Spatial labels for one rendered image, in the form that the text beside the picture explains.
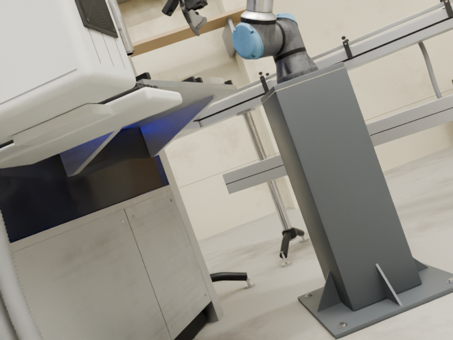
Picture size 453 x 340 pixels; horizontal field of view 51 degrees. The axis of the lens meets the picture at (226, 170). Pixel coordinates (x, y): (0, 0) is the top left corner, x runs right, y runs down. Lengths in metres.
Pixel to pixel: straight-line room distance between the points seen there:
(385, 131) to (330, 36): 2.54
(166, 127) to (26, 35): 1.11
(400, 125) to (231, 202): 2.38
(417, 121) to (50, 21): 1.98
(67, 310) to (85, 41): 0.81
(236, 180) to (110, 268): 1.31
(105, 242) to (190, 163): 3.01
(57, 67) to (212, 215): 3.81
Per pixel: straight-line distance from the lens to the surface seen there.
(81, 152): 1.47
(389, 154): 4.95
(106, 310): 1.51
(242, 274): 2.36
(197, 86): 1.53
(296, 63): 1.65
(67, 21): 0.81
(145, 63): 4.64
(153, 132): 1.91
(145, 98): 0.96
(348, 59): 2.50
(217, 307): 2.08
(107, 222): 1.59
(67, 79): 0.79
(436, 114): 2.51
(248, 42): 1.56
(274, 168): 2.62
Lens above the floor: 0.61
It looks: 1 degrees down
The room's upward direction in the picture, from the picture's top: 20 degrees counter-clockwise
